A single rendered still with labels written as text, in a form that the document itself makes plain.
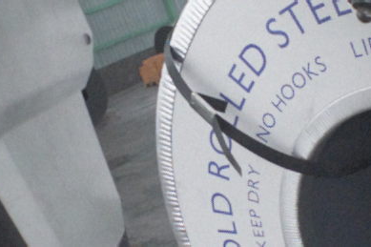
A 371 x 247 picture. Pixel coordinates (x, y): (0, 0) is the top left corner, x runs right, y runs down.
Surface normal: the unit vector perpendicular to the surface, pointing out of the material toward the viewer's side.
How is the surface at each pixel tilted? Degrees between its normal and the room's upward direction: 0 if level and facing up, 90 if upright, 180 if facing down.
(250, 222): 90
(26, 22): 89
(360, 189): 95
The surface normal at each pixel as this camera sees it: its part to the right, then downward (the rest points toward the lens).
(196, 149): -0.64, 0.35
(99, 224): 0.92, -0.36
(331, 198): 0.74, 0.04
